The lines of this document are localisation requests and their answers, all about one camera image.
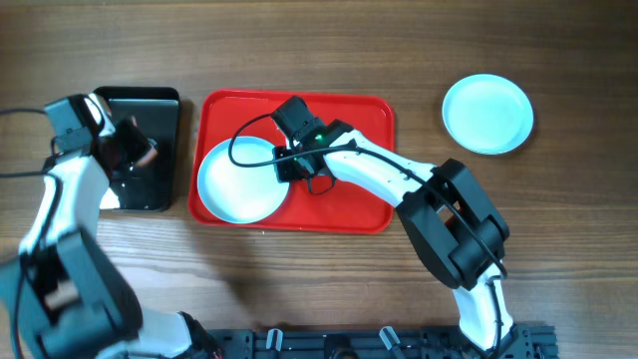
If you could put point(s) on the red plastic tray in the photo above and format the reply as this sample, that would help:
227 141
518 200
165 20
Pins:
345 207

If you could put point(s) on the green and orange sponge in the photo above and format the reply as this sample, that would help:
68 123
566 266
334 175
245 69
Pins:
145 148

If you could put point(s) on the light blue plate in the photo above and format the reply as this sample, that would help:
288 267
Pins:
487 114
238 194

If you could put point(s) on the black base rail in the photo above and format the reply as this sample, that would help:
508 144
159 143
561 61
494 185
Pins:
523 341

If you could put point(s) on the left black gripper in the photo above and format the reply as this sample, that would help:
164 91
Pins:
133 150

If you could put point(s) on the black rectangular tray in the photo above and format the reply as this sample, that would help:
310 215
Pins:
144 185

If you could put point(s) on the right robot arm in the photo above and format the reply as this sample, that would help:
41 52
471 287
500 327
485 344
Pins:
454 228

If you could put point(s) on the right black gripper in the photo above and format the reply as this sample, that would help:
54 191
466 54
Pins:
287 170

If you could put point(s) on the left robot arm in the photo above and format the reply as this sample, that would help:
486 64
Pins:
64 297

